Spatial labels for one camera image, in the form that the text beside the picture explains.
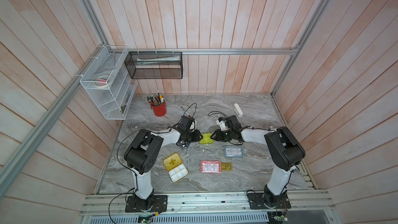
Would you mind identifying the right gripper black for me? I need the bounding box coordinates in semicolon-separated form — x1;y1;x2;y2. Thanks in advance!
209;130;233;142

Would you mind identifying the green lid white pillbox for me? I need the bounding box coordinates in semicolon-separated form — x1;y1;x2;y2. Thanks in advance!
199;133;214;144

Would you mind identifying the blue pillbox clear lid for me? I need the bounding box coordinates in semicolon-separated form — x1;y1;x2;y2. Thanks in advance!
223;146;244;157

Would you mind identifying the pink pillbox clear lid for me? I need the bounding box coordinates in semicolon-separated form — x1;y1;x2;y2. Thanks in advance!
200;160;221;173

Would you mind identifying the small yellow transparent pillbox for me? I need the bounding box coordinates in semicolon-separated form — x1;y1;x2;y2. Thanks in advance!
221;162;233;171

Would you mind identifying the yellow lid white pillbox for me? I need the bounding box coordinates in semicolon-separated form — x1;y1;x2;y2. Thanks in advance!
163;153;188;183

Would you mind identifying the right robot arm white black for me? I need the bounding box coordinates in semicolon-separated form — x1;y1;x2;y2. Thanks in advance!
211;115;306;209

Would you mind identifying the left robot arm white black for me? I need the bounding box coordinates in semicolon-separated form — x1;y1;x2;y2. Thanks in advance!
123;115;203;201

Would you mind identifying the white rectangular case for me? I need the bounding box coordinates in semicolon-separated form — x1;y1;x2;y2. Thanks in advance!
233;103;243;117

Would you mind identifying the red pen cup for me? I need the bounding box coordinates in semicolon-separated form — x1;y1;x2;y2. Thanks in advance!
150;102;167;117

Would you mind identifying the tape roll on shelf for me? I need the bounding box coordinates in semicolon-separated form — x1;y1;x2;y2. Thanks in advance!
93;74;113;89

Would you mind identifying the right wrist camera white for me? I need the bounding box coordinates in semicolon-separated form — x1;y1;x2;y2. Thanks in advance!
216;117;229;131

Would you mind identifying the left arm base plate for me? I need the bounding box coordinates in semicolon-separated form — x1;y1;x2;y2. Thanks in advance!
125;195;168;214

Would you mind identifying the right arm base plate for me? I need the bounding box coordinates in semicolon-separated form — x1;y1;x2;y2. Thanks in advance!
246;191;291;210

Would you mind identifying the black mesh wall basket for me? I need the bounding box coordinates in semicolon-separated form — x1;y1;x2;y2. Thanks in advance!
124;51;183;79

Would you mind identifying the white wire shelf rack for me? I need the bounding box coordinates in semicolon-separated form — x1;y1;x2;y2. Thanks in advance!
80;46;137;120

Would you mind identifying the aluminium front rail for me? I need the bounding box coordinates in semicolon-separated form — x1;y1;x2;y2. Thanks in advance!
79;190;336;216

